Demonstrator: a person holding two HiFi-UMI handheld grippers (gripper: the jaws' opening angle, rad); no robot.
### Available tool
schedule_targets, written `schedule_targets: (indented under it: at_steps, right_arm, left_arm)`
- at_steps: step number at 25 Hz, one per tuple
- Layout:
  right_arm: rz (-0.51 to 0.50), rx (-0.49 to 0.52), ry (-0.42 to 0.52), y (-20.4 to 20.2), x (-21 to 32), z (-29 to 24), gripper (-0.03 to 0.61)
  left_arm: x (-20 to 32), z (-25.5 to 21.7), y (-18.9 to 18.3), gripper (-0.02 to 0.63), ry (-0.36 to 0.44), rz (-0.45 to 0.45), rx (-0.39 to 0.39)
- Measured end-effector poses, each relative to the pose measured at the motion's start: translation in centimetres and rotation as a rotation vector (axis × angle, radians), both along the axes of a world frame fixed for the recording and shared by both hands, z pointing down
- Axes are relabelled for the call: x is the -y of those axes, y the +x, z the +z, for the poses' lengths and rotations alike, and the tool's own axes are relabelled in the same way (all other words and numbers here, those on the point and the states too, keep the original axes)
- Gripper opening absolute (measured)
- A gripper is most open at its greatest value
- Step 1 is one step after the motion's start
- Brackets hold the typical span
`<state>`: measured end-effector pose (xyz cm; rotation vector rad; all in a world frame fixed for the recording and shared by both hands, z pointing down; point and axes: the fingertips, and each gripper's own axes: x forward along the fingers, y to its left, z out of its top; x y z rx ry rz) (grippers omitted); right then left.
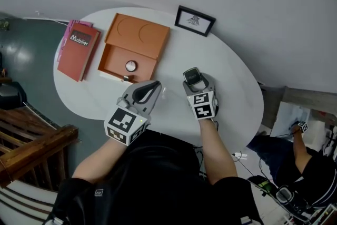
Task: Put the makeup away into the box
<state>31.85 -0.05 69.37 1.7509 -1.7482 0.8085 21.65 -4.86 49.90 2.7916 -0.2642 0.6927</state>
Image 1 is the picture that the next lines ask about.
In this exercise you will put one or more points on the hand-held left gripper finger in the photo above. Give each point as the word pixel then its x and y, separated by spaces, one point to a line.
pixel 150 93
pixel 140 87

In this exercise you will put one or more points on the red book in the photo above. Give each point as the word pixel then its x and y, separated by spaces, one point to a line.
pixel 77 51

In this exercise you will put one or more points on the person's left forearm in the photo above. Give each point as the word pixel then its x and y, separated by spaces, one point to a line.
pixel 97 159

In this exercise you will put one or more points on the pink magazine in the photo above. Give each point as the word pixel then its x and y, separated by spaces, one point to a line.
pixel 69 27

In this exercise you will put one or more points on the brown wooden railing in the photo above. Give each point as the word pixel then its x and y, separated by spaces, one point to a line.
pixel 29 150

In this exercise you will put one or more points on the orange box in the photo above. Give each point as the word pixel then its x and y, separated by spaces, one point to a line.
pixel 133 42

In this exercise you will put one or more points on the white board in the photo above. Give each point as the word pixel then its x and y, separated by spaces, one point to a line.
pixel 288 118

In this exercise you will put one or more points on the small black makeup item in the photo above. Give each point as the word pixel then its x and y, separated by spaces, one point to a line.
pixel 126 78

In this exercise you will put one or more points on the black grey headset device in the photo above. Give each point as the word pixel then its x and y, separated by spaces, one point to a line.
pixel 292 200

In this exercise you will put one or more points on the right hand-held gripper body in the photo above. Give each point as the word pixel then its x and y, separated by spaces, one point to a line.
pixel 202 106

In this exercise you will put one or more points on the person's right forearm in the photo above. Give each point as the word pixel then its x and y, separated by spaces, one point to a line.
pixel 217 150

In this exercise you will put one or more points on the grey wooden cabinet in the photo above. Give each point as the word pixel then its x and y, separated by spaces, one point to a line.
pixel 310 98

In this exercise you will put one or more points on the black square makeup compact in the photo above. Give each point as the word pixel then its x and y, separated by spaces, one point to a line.
pixel 191 77

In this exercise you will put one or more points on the white stair steps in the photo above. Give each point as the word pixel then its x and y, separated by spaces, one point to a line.
pixel 23 205

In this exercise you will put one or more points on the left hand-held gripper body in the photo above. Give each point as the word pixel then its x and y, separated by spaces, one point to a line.
pixel 126 123

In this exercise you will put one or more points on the black picture frame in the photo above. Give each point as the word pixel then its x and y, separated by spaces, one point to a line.
pixel 194 21

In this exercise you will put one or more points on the white power strip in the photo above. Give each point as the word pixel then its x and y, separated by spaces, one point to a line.
pixel 240 155

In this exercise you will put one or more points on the person's black shirt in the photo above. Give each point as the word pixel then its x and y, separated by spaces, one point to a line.
pixel 155 181

